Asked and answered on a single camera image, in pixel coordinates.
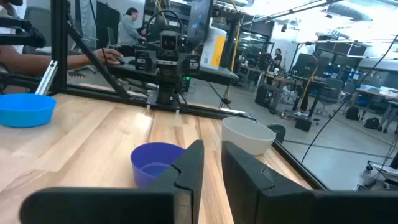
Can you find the person's hand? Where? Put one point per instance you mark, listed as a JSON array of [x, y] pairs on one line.
[[109, 56]]

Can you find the silver aluminium bracket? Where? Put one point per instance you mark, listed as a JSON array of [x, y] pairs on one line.
[[46, 77]]

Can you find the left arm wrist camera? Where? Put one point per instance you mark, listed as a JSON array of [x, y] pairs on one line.
[[169, 42]]

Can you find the black computer monitor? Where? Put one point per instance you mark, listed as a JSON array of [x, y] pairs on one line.
[[199, 18]]

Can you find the white and yellow canister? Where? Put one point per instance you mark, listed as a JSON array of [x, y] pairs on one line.
[[213, 46]]

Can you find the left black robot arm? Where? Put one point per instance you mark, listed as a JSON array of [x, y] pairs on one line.
[[166, 93]]

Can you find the black diagonal frame brace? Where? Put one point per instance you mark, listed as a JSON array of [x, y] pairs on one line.
[[93, 59]]

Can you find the white plastic bowl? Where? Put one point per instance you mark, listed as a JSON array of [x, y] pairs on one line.
[[245, 140]]

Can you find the person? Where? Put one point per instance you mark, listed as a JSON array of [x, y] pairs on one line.
[[127, 31], [276, 59]]

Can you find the person's forearm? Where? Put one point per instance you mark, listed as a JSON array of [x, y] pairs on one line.
[[37, 62]]

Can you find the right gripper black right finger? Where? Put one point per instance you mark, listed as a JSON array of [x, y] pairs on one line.
[[248, 189]]

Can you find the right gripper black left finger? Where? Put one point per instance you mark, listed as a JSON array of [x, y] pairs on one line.
[[183, 186]]

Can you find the grey office chair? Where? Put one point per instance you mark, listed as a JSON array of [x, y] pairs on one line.
[[38, 28]]

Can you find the black vertical frame post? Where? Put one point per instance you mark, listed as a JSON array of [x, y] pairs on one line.
[[59, 46]]

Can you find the black backpack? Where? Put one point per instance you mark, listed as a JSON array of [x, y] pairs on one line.
[[372, 123], [353, 113]]

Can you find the light blue plastic bowl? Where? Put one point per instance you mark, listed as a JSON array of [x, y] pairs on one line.
[[25, 112]]

